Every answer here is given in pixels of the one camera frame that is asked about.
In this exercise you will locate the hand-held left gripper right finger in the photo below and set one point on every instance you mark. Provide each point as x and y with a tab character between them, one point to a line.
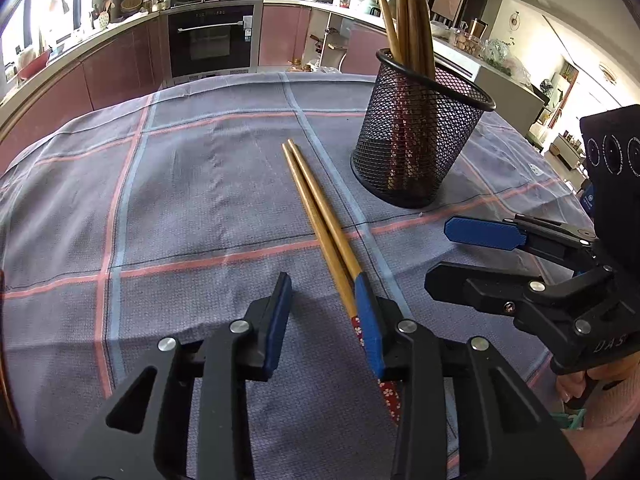
371	322

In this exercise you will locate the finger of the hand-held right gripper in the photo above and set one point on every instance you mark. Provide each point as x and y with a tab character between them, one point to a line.
480	290
482	232

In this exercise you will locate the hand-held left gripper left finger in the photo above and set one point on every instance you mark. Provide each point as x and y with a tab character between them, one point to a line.
277	327

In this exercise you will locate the black mesh utensil holder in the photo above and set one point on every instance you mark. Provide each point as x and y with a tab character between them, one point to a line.
467	125

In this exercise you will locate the bunch of wooden chopsticks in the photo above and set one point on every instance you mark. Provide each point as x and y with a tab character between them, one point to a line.
415	25

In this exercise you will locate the person's right forearm pink sleeve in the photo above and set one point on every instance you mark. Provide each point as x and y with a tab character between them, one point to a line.
615	432

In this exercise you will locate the person's right hand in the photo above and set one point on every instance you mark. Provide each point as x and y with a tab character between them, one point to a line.
575	386

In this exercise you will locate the grey plaid tablecloth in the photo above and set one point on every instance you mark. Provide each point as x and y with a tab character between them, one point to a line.
200	185

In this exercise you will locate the pink kitchen base cabinets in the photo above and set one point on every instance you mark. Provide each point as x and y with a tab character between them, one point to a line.
115	65
280	30

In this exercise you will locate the black built-in oven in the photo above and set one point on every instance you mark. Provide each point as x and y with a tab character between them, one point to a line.
210	42

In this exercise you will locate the polka dot mug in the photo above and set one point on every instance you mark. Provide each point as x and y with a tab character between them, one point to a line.
103	20

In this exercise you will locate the red basin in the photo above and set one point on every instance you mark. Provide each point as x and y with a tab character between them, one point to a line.
33	63

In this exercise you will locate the kitchen window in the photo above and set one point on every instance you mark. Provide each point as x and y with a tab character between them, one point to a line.
50	0

